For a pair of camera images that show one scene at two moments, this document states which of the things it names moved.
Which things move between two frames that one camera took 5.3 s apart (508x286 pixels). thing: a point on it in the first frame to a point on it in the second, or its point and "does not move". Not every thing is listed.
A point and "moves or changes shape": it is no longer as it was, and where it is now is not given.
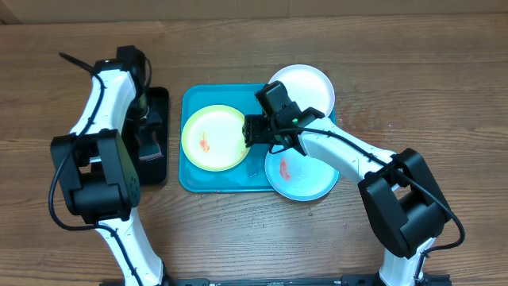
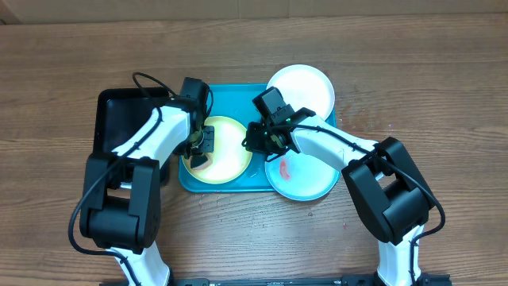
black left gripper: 153,124 to 209,145
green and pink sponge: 149,151 moves or changes shape
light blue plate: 298,177 does not move
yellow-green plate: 213,139 moves or changes shape
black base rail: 373,280 does not move
